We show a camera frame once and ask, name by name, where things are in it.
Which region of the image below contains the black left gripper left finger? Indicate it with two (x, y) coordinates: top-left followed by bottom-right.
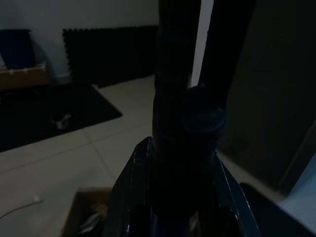
(102, 136), (153, 237)

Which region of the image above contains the dark flat-topped furniture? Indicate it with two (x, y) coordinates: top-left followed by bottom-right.
(238, 182), (316, 237)

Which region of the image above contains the brown wooden crate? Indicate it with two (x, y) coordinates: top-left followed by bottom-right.
(0, 63), (50, 92)

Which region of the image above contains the black floor mat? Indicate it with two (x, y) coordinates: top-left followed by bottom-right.
(0, 83), (123, 154)

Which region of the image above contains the open cardboard box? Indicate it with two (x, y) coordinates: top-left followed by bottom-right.
(61, 187), (115, 237)

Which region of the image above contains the black foam puzzle mat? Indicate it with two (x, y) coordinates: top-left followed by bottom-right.
(61, 25), (159, 89)

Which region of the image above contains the crumpled white paper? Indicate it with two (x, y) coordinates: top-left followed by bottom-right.
(50, 113), (73, 129)

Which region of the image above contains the white cable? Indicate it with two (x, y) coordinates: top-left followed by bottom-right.
(0, 195), (45, 220)

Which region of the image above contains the dark cabinet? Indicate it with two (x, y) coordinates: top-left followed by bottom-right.
(217, 0), (316, 196)

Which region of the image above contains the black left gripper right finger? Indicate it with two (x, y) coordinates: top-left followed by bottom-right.
(210, 151), (263, 237)

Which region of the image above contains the black round-ended pole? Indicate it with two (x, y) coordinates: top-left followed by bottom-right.
(182, 0), (256, 140)

